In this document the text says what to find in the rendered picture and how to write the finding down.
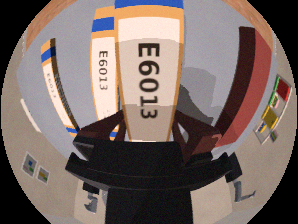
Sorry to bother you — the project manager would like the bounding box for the white welding electrode pack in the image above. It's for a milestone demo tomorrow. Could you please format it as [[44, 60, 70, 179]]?
[[90, 6, 120, 121]]

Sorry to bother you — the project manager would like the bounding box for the white electrode pack with blue and orange bands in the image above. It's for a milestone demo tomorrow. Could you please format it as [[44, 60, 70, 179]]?
[[114, 0, 184, 142]]

